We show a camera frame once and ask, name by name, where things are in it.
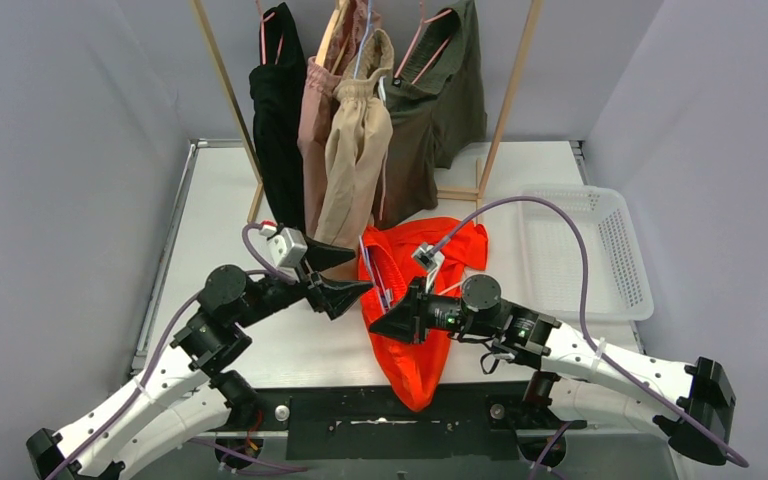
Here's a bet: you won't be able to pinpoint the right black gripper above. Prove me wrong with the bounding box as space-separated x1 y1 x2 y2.
370 275 497 345

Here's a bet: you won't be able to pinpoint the orange shorts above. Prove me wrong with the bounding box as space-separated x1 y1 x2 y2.
357 217 490 413

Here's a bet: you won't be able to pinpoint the light blue wire hanger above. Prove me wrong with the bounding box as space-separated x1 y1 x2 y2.
358 236 393 313

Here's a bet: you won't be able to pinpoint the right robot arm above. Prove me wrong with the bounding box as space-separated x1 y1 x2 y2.
368 274 740 466

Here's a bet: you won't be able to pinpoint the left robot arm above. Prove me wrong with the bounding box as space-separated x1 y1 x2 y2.
26 227 372 479

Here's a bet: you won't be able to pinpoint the beige shorts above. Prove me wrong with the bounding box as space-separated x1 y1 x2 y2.
314 28 394 253

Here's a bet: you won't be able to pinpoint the black shorts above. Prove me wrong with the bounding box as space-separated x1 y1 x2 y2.
249 2 307 231

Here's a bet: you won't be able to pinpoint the olive green shorts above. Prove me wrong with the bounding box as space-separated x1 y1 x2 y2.
374 1 487 229

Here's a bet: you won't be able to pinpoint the wooden hanger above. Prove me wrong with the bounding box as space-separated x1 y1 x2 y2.
314 0 350 74

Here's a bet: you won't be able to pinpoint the pink shorts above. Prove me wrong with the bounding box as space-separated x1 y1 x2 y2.
297 0 380 236

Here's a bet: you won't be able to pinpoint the pink hanger on black shorts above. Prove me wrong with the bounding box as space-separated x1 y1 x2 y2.
255 0 285 65

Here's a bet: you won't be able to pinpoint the pink hanger on green shorts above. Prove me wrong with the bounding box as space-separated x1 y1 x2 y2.
393 0 457 86

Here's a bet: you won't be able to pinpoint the blue hanger on beige shorts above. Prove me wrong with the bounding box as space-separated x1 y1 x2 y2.
351 0 374 79

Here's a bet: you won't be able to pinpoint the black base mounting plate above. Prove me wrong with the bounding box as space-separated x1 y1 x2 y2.
217 381 562 461

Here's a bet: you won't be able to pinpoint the wooden clothes rack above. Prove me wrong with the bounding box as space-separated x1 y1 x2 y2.
189 0 547 227

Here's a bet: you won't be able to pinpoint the white plastic basket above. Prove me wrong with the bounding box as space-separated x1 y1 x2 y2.
516 184 654 322

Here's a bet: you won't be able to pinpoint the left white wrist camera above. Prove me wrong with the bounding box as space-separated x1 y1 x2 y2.
259 221 308 270

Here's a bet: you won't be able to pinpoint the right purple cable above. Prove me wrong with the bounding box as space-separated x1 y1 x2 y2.
431 195 750 469

